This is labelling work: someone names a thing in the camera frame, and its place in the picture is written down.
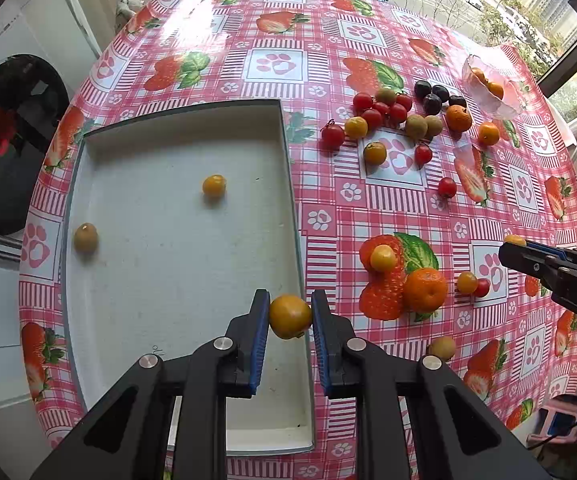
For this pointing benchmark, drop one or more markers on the brown longan far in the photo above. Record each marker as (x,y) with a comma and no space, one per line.
(386,95)

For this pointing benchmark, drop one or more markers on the yellow tomato near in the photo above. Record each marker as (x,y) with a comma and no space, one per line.
(467,283)

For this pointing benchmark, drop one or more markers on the brown longan right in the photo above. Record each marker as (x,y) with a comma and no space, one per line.
(434,126)

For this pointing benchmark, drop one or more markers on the orange in bowl left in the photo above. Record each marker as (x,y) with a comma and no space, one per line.
(479,74)

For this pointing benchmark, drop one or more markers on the orange kumquat large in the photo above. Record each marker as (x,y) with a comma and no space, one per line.
(488,134)

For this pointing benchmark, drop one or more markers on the red cherry tomato single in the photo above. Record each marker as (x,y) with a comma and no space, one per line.
(423,154)

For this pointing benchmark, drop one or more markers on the white rectangular tray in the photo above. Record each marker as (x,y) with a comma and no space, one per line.
(173,267)

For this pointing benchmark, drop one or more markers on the brown longan near edge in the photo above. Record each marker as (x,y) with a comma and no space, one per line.
(443,348)

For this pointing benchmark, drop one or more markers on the yellow cherry tomato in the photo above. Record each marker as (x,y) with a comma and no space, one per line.
(374,153)
(289,316)
(356,128)

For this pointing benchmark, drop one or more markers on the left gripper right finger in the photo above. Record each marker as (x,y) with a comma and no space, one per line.
(415,419)

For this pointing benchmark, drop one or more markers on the brown longan centre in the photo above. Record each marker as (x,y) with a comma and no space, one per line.
(416,127)

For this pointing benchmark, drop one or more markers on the large mandarin orange near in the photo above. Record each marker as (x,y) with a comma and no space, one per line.
(425,291)

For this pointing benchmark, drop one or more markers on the yellow tomato small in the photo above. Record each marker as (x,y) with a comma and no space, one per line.
(214,186)

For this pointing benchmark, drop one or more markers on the red cherry tomato cluster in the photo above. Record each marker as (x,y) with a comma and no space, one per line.
(398,114)
(382,108)
(362,101)
(404,100)
(373,118)

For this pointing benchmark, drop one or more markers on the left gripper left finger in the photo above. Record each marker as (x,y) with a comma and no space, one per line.
(168,415)

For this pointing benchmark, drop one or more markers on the dark plum right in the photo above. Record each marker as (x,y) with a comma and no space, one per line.
(457,101)

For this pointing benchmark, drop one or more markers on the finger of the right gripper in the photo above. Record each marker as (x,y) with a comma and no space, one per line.
(567,254)
(529,259)

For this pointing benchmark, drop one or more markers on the black washing machine door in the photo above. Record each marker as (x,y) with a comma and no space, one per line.
(33,100)

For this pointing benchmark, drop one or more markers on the orange in bowl right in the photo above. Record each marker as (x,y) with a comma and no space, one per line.
(496,89)

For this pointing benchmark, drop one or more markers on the yellow tomato on strawberry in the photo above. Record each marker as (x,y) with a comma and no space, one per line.
(383,259)

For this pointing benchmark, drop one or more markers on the red tomato near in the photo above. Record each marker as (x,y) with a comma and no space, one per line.
(482,288)

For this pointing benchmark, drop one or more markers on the dark plum left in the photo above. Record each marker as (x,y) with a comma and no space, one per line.
(422,89)

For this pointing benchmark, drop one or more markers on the pink strawberry tablecloth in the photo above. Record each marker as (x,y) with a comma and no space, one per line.
(314,56)

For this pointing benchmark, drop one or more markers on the small yellow kumquat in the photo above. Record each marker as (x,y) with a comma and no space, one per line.
(515,240)

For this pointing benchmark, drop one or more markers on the dark plum middle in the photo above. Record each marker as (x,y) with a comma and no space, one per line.
(441,91)

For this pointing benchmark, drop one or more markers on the red cherry tomato left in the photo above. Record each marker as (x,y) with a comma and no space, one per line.
(332,136)

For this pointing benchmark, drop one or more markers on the orange in bowl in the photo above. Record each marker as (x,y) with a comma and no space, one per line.
(479,74)
(496,89)

